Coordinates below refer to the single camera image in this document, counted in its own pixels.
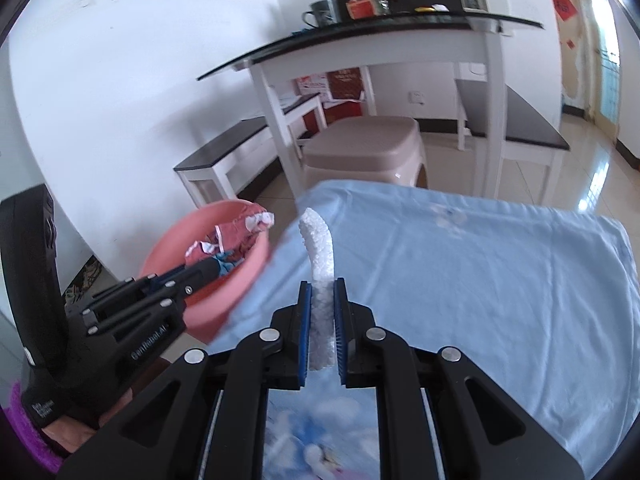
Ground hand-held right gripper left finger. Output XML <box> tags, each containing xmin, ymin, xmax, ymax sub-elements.
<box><xmin>60</xmin><ymin>281</ymin><xmax>315</xmax><ymax>480</ymax></box>

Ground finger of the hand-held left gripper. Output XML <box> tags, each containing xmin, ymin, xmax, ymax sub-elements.
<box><xmin>85</xmin><ymin>258</ymin><xmax>221</xmax><ymax>337</ymax></box>
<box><xmin>80</xmin><ymin>267</ymin><xmax>184</xmax><ymax>313</ymax></box>

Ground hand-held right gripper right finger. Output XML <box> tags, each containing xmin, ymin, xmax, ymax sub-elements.
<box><xmin>333</xmin><ymin>277</ymin><xmax>586</xmax><ymax>480</ymax></box>

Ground pink wrapper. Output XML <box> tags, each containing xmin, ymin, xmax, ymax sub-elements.
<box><xmin>184</xmin><ymin>240</ymin><xmax>221</xmax><ymax>262</ymax></box>

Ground blue wrapper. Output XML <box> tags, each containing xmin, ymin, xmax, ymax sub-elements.
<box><xmin>212</xmin><ymin>252</ymin><xmax>247</xmax><ymax>275</ymax></box>

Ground pink plastic basin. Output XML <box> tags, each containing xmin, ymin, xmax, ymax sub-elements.
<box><xmin>137</xmin><ymin>199</ymin><xmax>274</xmax><ymax>344</ymax></box>

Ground red patterned clothes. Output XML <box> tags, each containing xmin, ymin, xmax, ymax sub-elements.
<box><xmin>215</xmin><ymin>211</ymin><xmax>276</xmax><ymax>261</ymax></box>

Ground white fuzzy sock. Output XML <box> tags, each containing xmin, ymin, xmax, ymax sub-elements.
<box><xmin>298</xmin><ymin>207</ymin><xmax>337</xmax><ymax>372</ymax></box>

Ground person's left forearm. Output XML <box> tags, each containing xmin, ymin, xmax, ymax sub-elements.
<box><xmin>7</xmin><ymin>380</ymin><xmax>133</xmax><ymax>476</ymax></box>

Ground blue printed mat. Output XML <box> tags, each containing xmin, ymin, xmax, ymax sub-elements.
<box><xmin>264</xmin><ymin>389</ymin><xmax>382</xmax><ymax>480</ymax></box>

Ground light blue cloth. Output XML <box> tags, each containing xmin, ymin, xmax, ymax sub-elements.
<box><xmin>207</xmin><ymin>179</ymin><xmax>632</xmax><ymax>480</ymax></box>

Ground long white bench dark top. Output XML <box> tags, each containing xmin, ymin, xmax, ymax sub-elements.
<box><xmin>173</xmin><ymin>92</ymin><xmax>329</xmax><ymax>209</ymax></box>

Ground beige plastic stool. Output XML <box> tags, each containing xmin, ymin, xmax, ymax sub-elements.
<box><xmin>302</xmin><ymin>115</ymin><xmax>429</xmax><ymax>192</ymax></box>

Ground red and white box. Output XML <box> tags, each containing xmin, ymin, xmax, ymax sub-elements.
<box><xmin>295</xmin><ymin>76</ymin><xmax>329</xmax><ymax>111</ymax></box>

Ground dark red gift bag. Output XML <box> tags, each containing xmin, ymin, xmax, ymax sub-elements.
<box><xmin>326</xmin><ymin>67</ymin><xmax>364</xmax><ymax>104</ymax></box>

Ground short white bench dark top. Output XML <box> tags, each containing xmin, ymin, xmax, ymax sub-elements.
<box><xmin>454</xmin><ymin>79</ymin><xmax>571</xmax><ymax>202</ymax></box>

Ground grey mug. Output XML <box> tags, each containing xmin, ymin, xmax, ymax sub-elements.
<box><xmin>301</xmin><ymin>0</ymin><xmax>340</xmax><ymax>29</ymax></box>

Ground white table with black top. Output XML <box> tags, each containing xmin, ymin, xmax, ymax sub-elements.
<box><xmin>196</xmin><ymin>10</ymin><xmax>546</xmax><ymax>199</ymax></box>

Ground red wall decoration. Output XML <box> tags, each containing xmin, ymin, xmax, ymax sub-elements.
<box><xmin>549</xmin><ymin>0</ymin><xmax>577</xmax><ymax>24</ymax></box>

